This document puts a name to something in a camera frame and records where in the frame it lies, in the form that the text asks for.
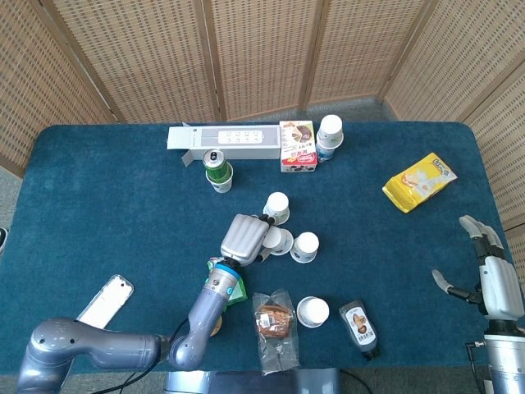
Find stacked white paper cups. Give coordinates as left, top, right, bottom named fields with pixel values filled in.
left=296, top=295, right=331, bottom=328

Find dark sauce squeeze bottle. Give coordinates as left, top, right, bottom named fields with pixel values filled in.
left=339, top=300, right=380, bottom=362

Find woven bamboo folding screen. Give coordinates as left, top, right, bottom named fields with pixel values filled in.
left=0, top=0, right=525, bottom=243

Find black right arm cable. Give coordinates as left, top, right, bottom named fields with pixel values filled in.
left=465, top=340, right=491, bottom=394

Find long grey cardboard box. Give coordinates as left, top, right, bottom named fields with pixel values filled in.
left=167, top=121, right=282, bottom=167

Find blue felt table cover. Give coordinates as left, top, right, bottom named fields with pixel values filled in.
left=0, top=121, right=510, bottom=375

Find black floor cable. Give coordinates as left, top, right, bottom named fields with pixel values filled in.
left=340, top=368, right=372, bottom=394
left=104, top=364, right=165, bottom=394

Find floral white paper cup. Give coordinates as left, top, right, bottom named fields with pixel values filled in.
left=262, top=191, right=292, bottom=226
left=289, top=231, right=321, bottom=264
left=262, top=226, right=294, bottom=257

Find grey robot torso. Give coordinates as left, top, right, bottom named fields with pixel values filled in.
left=162, top=367, right=342, bottom=394

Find clear white plastic package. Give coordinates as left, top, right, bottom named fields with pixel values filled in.
left=75, top=273, right=135, bottom=329

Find green tissue pack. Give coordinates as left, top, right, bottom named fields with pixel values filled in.
left=206, top=256, right=249, bottom=307

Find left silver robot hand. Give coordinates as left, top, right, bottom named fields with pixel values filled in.
left=220, top=213, right=276, bottom=268

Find yellow snack bag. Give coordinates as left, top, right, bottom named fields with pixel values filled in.
left=381, top=152, right=459, bottom=215

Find paper cup capping bottle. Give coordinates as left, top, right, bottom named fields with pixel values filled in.
left=317, top=114, right=344, bottom=150

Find red white cookie box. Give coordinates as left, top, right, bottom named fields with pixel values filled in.
left=279, top=120, right=320, bottom=174

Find floral paper cup holding can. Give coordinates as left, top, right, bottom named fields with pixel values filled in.
left=205, top=162, right=234, bottom=194

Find green drink can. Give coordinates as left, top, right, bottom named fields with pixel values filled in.
left=203, top=148, right=227, bottom=181

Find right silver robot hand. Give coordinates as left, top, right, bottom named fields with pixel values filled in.
left=431, top=215, right=525, bottom=322

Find bread in clear bag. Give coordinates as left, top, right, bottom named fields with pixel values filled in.
left=251, top=288, right=301, bottom=377

